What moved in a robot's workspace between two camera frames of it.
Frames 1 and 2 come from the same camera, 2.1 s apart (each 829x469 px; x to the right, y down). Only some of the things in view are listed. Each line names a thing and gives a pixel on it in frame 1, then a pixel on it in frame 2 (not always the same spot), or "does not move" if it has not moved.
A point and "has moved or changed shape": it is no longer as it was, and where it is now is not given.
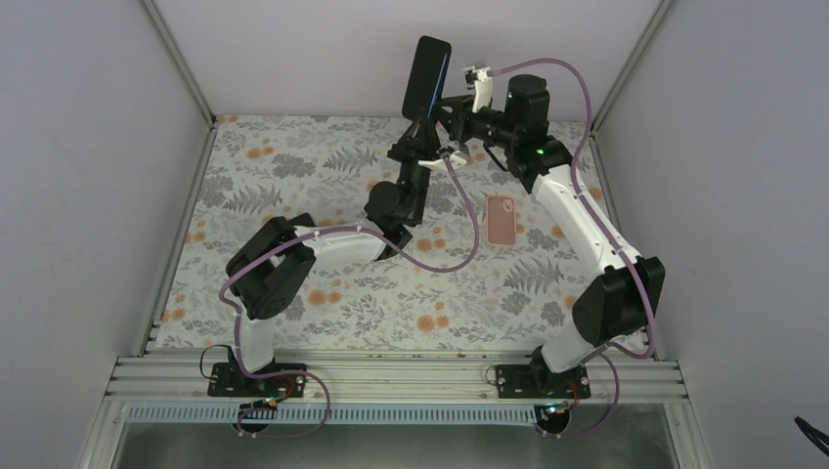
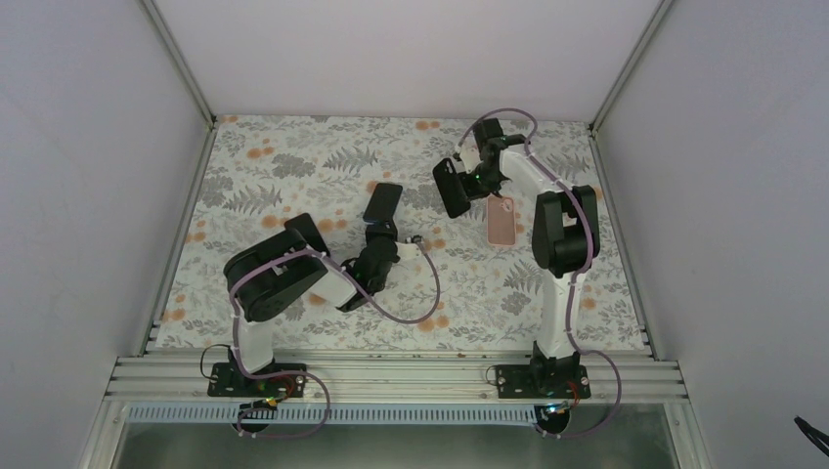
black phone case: x=427 y=75 → x=451 y=188
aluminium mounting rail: x=392 y=379 does not move
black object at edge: x=815 y=436 does not move
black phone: x=426 y=77 has moved or changed shape
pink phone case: x=501 y=221 does not move
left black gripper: x=416 y=149 → x=377 y=231
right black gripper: x=456 y=127 → x=471 y=191
